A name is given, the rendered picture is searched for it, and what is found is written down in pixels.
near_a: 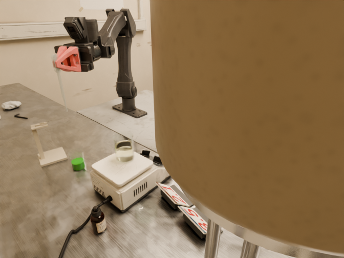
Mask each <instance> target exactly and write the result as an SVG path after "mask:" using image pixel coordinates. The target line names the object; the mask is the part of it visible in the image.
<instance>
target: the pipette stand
mask: <svg viewBox="0 0 344 258"><path fill-rule="evenodd" d="M44 127H48V124H47V122H42V123H38V124H34V125H31V130H32V133H33V136H34V139H35V142H36V145H37V148H38V151H39V154H37V155H38V158H39V161H40V165H41V167H43V166H47V165H50V164H53V163H56V162H60V161H63V160H66V159H68V158H67V156H66V154H65V152H64V150H63V148H62V147H60V148H56V149H52V150H49V151H46V152H43V150H42V146H41V143H40V140H39V137H38V134H37V129H39V128H44Z"/></svg>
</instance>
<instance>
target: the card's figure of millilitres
mask: <svg viewBox="0 0 344 258"><path fill-rule="evenodd" d="M159 184H160V183H159ZM160 185H161V186H162V187H163V188H164V189H165V190H166V191H167V192H168V193H169V194H170V196H171V197H172V198H173V199H174V200H175V201H176V202H177V203H182V204H186V203H185V202H184V201H183V200H182V199H181V198H180V197H179V196H178V195H177V194H176V193H175V192H174V191H173V190H172V189H171V188H170V187H169V186H166V185H163V184H160ZM186 205H187V204H186Z"/></svg>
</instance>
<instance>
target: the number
mask: <svg viewBox="0 0 344 258"><path fill-rule="evenodd" d="M182 208H183V209H184V210H185V211H186V212H187V213H188V214H189V215H190V216H191V217H192V218H193V219H194V220H195V221H196V222H197V223H198V224H199V226H200V227H201V228H202V229H203V230H204V231H205V232H207V224H206V223H205V222H204V221H203V220H202V219H201V218H200V217H199V216H198V215H197V214H196V213H195V212H194V211H193V210H192V209H190V208H185V207H182Z"/></svg>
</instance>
